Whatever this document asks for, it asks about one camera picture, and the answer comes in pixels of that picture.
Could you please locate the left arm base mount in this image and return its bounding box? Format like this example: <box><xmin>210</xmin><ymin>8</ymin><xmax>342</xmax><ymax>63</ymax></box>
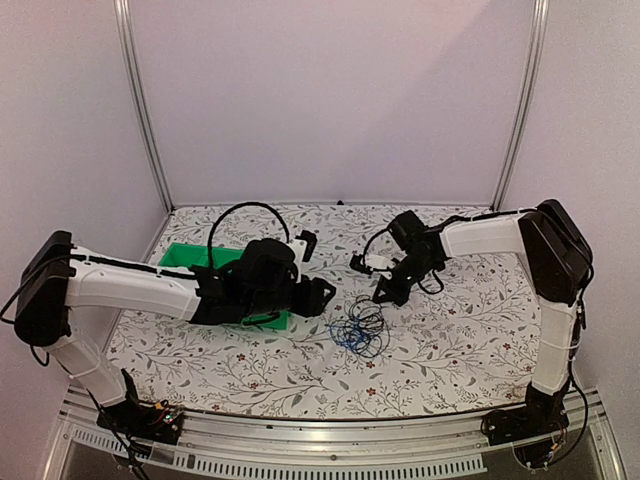
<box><xmin>97</xmin><ymin>400</ymin><xmax>185</xmax><ymax>445</ymax></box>

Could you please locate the floral patterned table mat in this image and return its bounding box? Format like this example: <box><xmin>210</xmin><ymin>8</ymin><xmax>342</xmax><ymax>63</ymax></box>
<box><xmin>106</xmin><ymin>205</ymin><xmax>540</xmax><ymax>419</ymax></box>

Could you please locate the left arm black hose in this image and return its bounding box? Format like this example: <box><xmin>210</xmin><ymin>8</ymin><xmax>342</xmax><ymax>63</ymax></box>
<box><xmin>206</xmin><ymin>201</ymin><xmax>292</xmax><ymax>271</ymax></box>

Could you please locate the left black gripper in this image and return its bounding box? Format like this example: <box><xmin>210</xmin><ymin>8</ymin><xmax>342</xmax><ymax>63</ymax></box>
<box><xmin>244</xmin><ymin>276</ymin><xmax>336</xmax><ymax>320</ymax></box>

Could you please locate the black cable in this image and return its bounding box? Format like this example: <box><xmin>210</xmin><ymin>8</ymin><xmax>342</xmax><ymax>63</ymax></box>
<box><xmin>327</xmin><ymin>294</ymin><xmax>394</xmax><ymax>359</ymax></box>

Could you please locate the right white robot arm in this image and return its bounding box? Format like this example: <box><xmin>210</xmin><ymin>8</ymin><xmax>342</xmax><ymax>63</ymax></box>
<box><xmin>362</xmin><ymin>199</ymin><xmax>594</xmax><ymax>397</ymax></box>

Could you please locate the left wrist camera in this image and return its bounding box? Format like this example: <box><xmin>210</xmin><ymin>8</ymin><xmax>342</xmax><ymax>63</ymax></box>
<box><xmin>289</xmin><ymin>230</ymin><xmax>317</xmax><ymax>263</ymax></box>

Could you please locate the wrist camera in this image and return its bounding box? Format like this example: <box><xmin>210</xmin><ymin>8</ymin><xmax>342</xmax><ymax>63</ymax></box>
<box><xmin>289</xmin><ymin>230</ymin><xmax>317</xmax><ymax>263</ymax></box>
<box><xmin>350</xmin><ymin>254</ymin><xmax>395</xmax><ymax>279</ymax></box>

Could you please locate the aluminium front rail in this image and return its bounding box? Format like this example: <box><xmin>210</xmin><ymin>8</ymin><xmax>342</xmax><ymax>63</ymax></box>
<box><xmin>42</xmin><ymin>387</ymin><xmax>626</xmax><ymax>480</ymax></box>

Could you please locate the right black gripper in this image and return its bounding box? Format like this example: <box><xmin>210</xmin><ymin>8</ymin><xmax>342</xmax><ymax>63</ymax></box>
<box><xmin>372</xmin><ymin>253</ymin><xmax>436</xmax><ymax>307</ymax></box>

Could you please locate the left aluminium corner post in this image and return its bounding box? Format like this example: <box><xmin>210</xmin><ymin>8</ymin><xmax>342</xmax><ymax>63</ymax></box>
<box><xmin>113</xmin><ymin>0</ymin><xmax>175</xmax><ymax>214</ymax></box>

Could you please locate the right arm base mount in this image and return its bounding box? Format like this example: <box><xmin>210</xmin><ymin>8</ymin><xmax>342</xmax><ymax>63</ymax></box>
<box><xmin>480</xmin><ymin>397</ymin><xmax>569</xmax><ymax>470</ymax></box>

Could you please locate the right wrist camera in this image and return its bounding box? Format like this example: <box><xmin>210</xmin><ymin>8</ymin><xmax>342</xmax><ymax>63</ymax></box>
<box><xmin>350</xmin><ymin>254</ymin><xmax>395</xmax><ymax>279</ymax></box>

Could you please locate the green plastic divided bin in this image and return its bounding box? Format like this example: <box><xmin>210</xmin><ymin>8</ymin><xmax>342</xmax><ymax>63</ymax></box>
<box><xmin>158</xmin><ymin>243</ymin><xmax>291</xmax><ymax>330</ymax></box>

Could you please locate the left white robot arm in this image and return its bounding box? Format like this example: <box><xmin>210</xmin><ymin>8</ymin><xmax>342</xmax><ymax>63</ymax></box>
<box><xmin>9</xmin><ymin>231</ymin><xmax>336</xmax><ymax>434</ymax></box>

